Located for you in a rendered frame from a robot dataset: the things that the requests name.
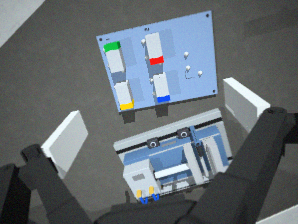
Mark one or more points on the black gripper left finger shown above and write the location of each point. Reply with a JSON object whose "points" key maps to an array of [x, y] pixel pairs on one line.
{"points": [[16, 184]]}

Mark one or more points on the white block with blue end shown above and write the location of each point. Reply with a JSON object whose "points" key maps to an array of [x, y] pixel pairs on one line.
{"points": [[161, 87]]}

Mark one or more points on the white block with green end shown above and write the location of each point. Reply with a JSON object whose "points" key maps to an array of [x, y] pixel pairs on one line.
{"points": [[115, 56]]}

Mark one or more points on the white block with yellow end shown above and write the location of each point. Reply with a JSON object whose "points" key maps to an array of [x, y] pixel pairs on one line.
{"points": [[124, 94]]}

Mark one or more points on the white block with red end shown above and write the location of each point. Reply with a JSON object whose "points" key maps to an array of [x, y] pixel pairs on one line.
{"points": [[154, 48]]}

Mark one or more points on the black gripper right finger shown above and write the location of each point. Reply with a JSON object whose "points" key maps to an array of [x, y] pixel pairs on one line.
{"points": [[236, 196]]}

